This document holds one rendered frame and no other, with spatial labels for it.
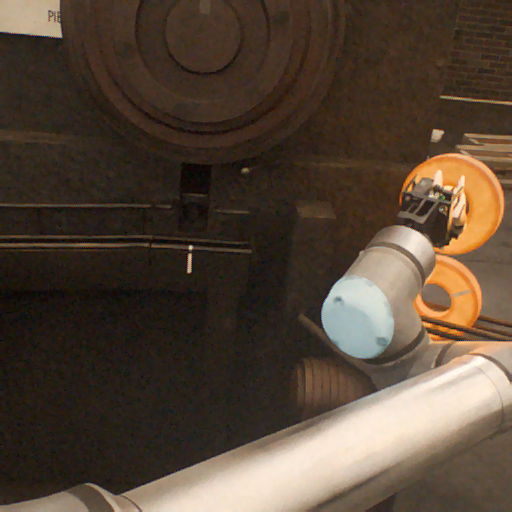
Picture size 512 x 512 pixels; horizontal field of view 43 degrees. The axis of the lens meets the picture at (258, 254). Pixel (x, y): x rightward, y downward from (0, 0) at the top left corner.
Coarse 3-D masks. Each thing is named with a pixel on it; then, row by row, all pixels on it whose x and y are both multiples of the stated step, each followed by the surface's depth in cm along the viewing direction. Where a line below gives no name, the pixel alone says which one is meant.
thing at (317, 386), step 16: (304, 368) 124; (320, 368) 123; (336, 368) 124; (352, 368) 124; (304, 384) 122; (320, 384) 121; (336, 384) 122; (352, 384) 122; (368, 384) 122; (304, 400) 121; (320, 400) 121; (336, 400) 121; (352, 400) 121; (304, 416) 122
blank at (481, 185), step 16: (432, 160) 100; (448, 160) 98; (464, 160) 97; (432, 176) 100; (448, 176) 99; (464, 176) 98; (480, 176) 97; (464, 192) 99; (480, 192) 97; (496, 192) 96; (480, 208) 98; (496, 208) 97; (480, 224) 99; (496, 224) 98; (464, 240) 101; (480, 240) 99
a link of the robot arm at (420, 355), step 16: (416, 336) 77; (400, 352) 77; (416, 352) 77; (432, 352) 77; (368, 368) 80; (384, 368) 78; (400, 368) 77; (416, 368) 77; (432, 368) 75; (384, 384) 80
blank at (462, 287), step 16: (448, 272) 112; (464, 272) 111; (448, 288) 113; (464, 288) 111; (416, 304) 117; (464, 304) 112; (480, 304) 113; (448, 320) 114; (464, 320) 113; (432, 336) 117
